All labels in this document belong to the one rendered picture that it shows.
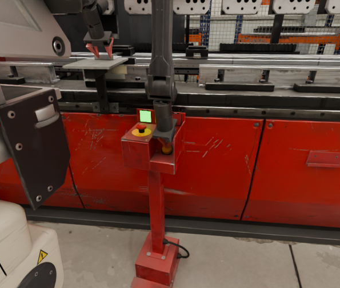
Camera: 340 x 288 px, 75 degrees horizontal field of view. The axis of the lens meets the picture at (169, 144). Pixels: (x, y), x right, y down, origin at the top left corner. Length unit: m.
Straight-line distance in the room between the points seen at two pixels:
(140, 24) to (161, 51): 1.02
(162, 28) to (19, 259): 0.56
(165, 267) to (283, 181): 0.72
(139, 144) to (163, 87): 0.23
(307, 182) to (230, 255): 0.57
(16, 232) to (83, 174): 0.93
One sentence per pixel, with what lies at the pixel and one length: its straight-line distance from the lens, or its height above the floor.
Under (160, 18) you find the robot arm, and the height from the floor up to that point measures 1.15.
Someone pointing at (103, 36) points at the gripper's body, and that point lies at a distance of 1.01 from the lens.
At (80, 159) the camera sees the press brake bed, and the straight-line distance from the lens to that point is 1.28.
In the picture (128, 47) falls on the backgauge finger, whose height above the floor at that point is 1.03.
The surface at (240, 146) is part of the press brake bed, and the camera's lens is 1.11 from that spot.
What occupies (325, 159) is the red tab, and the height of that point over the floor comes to 0.58.
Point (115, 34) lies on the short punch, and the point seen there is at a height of 1.10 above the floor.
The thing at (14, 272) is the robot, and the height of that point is 0.80.
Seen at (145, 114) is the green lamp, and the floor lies 0.82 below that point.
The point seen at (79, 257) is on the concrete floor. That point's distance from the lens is 1.47.
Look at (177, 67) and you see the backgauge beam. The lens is 1.37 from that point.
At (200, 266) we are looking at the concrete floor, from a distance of 1.36.
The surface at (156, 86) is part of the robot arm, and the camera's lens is 0.66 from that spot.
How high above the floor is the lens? 1.13
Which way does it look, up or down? 28 degrees down
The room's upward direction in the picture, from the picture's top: straight up
